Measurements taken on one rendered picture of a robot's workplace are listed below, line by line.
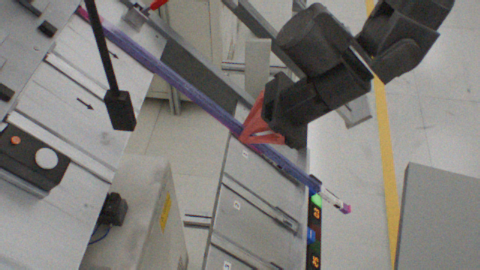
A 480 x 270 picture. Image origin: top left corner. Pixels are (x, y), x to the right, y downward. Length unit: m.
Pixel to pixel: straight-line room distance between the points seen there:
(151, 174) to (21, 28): 0.58
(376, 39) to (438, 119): 1.67
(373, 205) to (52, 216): 1.42
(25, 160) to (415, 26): 0.44
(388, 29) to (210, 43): 1.30
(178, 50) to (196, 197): 1.02
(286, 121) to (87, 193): 0.27
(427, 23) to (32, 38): 0.45
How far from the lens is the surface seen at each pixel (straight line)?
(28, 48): 0.56
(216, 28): 1.73
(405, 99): 2.24
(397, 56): 0.53
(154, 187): 1.04
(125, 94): 0.42
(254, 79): 1.11
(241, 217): 0.74
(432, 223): 1.08
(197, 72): 0.84
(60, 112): 0.61
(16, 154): 0.50
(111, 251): 0.97
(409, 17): 0.53
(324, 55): 0.52
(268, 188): 0.83
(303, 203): 0.87
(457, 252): 1.06
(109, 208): 0.96
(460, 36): 2.76
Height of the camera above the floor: 1.46
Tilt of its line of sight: 49 degrees down
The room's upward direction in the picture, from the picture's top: straight up
